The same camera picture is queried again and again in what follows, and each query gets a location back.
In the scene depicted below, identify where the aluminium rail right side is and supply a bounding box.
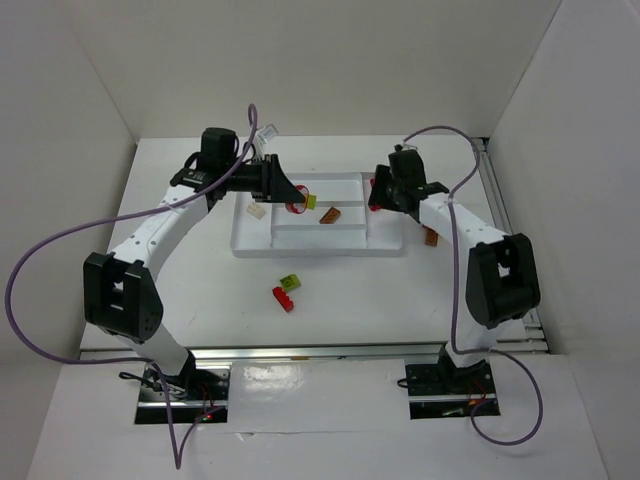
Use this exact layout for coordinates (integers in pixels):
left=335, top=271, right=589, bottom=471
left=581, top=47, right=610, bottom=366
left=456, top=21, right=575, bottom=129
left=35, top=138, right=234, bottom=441
left=474, top=137, right=550, bottom=354

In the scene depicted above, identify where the purple cable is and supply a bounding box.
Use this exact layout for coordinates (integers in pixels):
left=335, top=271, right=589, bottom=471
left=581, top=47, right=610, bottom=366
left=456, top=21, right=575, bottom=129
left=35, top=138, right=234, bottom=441
left=4, top=103, right=259, bottom=471
left=402, top=125, right=544, bottom=446

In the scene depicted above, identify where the aluminium rail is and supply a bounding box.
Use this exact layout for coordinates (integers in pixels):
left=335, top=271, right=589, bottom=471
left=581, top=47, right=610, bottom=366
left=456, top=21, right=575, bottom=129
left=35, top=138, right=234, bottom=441
left=74, top=341, right=451, bottom=371
left=474, top=137, right=550, bottom=354

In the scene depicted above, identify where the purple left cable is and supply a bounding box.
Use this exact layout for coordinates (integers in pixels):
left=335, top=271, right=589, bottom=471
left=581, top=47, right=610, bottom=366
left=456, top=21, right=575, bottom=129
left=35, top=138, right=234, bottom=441
left=4, top=103, right=259, bottom=471

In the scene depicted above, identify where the white compartment tray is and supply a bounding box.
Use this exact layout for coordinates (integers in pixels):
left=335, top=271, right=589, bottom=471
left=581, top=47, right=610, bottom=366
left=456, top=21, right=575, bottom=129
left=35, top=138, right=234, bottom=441
left=230, top=172, right=403, bottom=258

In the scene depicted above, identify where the white lego brick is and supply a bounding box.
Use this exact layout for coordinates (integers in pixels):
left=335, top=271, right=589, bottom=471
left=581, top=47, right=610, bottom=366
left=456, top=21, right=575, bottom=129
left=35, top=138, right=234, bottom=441
left=246, top=202, right=267, bottom=220

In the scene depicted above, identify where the aluminium rail front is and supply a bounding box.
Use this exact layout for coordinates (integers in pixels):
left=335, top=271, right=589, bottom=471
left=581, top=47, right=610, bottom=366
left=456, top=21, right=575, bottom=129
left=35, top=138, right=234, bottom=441
left=74, top=341, right=451, bottom=371

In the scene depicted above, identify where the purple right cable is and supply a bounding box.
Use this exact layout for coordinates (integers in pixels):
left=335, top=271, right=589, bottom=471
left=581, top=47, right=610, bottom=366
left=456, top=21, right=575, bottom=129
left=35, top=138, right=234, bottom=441
left=402, top=125, right=544, bottom=446

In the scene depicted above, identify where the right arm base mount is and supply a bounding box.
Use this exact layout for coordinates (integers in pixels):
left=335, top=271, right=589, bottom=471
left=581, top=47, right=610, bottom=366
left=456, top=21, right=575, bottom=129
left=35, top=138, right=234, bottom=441
left=396, top=362, right=500, bottom=420

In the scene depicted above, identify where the red arch lego brick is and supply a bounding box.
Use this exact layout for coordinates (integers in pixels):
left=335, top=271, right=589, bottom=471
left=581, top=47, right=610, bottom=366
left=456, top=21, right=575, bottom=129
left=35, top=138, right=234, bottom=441
left=285, top=184, right=310, bottom=215

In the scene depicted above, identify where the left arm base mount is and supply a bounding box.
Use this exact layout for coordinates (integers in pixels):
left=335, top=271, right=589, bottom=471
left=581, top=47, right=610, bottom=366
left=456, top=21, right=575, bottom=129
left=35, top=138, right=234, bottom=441
left=119, top=365, right=231, bottom=425

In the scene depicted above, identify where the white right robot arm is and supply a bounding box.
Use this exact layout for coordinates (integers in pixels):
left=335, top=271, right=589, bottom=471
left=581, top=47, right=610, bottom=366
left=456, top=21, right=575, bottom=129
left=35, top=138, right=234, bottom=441
left=368, top=145, right=540, bottom=394

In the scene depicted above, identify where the brown lego plate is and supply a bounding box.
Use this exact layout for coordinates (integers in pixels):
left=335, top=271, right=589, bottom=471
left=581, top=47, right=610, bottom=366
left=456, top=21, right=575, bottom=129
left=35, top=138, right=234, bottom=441
left=319, top=207, right=342, bottom=225
left=424, top=231, right=439, bottom=247

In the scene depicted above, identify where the green lego brick on table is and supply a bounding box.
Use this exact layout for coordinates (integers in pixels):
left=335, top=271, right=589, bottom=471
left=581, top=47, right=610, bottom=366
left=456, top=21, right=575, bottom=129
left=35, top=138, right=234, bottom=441
left=279, top=274, right=301, bottom=292

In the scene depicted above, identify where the red lego brick on table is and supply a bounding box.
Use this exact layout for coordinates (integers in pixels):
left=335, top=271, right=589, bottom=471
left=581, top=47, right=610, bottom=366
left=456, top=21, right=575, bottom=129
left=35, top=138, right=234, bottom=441
left=272, top=286, right=295, bottom=313

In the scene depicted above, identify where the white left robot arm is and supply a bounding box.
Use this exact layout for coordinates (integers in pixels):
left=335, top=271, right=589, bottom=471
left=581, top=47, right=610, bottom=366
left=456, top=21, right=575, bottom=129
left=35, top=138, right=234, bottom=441
left=83, top=125, right=305, bottom=395

